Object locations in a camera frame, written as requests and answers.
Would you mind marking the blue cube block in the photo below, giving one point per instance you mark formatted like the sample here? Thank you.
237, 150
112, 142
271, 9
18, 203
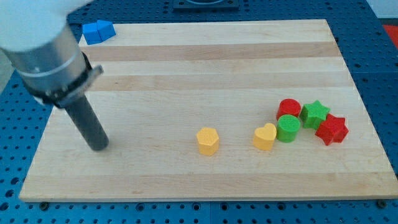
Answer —
91, 34

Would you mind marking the light wooden board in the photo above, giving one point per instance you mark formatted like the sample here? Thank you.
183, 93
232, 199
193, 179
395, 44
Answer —
163, 82

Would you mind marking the yellow heart block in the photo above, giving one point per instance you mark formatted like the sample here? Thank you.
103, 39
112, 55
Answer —
264, 137

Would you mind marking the red cylinder block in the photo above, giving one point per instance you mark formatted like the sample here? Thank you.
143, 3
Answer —
289, 106

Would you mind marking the green star block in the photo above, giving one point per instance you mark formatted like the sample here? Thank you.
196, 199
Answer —
313, 114

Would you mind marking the green cylinder block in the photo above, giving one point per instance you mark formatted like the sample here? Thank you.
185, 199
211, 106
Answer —
288, 127

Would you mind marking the blue pentagon block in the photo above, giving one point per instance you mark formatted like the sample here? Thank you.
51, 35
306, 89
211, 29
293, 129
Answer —
105, 29

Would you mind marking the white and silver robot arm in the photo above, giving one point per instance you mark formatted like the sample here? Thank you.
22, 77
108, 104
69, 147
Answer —
36, 38

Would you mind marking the red star block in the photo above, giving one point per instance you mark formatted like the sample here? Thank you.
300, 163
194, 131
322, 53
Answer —
332, 130

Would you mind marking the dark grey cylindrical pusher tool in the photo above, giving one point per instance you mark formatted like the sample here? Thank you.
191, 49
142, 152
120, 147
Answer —
88, 124

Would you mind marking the yellow hexagon block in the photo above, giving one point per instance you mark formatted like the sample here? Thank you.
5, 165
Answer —
208, 141

